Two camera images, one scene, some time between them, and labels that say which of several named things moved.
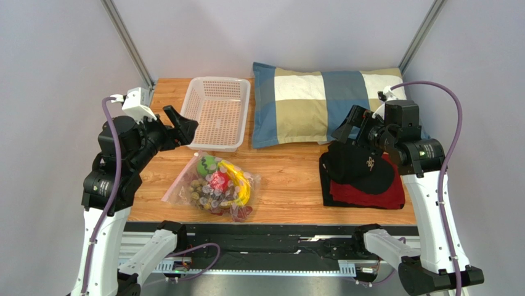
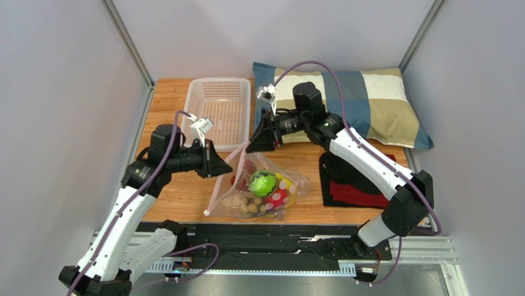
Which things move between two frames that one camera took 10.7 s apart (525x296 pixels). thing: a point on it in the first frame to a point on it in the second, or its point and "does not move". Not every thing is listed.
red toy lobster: (240, 213) to (249, 168)
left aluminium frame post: (129, 42) does not move
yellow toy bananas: (244, 184) to (291, 187)
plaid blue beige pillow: (296, 106) does not move
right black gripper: (357, 126) to (270, 129)
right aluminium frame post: (436, 8) does not move
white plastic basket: (220, 105) does not move
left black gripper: (186, 128) to (212, 165)
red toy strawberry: (220, 180) to (278, 198)
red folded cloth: (341, 192) does not move
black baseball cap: (363, 170) does not move
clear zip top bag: (214, 185) to (255, 188)
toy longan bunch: (201, 195) to (251, 206)
